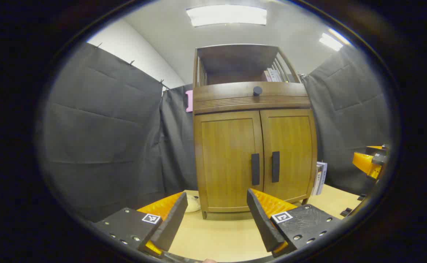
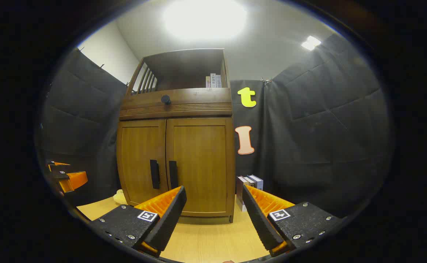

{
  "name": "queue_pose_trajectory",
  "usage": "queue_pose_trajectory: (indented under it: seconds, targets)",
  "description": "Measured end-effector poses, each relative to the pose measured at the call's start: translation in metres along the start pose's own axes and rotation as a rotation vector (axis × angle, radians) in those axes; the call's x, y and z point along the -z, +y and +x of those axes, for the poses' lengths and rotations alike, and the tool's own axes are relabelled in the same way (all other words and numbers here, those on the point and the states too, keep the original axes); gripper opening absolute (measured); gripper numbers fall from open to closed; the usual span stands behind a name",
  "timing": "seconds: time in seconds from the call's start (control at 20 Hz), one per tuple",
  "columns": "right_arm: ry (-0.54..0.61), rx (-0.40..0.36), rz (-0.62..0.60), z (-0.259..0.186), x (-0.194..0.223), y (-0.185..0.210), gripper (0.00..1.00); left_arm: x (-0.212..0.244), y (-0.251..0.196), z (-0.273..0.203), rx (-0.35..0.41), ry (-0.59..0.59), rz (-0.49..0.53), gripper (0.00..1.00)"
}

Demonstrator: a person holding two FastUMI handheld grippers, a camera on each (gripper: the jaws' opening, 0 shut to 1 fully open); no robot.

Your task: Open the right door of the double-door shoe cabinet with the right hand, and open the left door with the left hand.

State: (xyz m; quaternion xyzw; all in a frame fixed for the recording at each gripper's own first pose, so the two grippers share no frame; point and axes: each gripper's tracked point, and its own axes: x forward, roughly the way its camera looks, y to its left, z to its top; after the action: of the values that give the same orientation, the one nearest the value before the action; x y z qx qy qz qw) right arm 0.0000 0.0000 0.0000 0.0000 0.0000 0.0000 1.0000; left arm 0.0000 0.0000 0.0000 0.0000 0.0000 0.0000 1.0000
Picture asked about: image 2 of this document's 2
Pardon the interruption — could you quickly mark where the small ceiling light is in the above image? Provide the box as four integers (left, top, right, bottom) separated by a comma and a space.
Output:
301, 35, 322, 51

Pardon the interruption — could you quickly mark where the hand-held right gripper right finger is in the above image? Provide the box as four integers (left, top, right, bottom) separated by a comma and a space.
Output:
242, 184, 345, 257

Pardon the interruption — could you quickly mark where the wooden double-door shoe cabinet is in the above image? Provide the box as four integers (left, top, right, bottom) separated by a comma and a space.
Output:
116, 48, 236, 223

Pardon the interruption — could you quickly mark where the cream plush object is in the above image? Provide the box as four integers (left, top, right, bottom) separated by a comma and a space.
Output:
112, 189, 128, 206

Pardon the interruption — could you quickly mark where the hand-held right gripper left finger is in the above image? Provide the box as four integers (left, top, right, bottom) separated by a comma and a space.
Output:
89, 186, 187, 256

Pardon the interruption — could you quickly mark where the large ceiling light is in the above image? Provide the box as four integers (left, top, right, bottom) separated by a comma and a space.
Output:
162, 0, 249, 41

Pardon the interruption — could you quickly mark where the wooden cabinet door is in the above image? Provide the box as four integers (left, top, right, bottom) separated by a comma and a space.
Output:
117, 119, 169, 207
166, 117, 235, 217

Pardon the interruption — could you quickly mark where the pale spine book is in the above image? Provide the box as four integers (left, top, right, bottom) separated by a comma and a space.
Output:
236, 176, 249, 213

